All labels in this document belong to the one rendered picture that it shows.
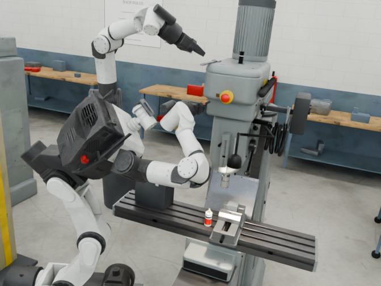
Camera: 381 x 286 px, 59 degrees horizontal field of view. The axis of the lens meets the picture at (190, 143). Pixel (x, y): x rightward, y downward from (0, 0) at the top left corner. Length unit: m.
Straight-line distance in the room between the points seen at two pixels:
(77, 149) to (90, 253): 0.58
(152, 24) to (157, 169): 0.56
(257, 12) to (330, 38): 4.08
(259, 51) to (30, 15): 6.68
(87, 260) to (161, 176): 0.70
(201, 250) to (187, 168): 0.89
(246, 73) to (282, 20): 4.44
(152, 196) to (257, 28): 1.14
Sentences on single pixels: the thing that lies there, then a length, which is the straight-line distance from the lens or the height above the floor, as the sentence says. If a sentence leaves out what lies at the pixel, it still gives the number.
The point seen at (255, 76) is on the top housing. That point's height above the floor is 1.86.
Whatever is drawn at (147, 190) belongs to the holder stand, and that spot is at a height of 1.06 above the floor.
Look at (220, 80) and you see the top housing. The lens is 1.56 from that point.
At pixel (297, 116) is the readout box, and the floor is 1.62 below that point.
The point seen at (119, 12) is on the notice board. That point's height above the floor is 2.08.
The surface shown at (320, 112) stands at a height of 0.92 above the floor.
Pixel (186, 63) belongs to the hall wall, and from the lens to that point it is 6.33.
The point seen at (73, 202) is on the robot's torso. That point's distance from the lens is 1.68.
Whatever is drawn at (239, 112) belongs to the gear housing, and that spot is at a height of 1.67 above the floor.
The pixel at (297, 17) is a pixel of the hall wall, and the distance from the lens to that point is 5.93.
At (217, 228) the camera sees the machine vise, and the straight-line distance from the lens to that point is 1.89.
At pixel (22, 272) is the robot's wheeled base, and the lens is 2.10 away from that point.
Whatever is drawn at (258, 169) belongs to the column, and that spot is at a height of 1.18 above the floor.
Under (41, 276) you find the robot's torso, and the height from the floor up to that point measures 0.74.
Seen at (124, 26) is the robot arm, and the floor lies 2.02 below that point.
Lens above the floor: 2.08
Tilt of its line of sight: 20 degrees down
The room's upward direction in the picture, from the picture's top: 5 degrees clockwise
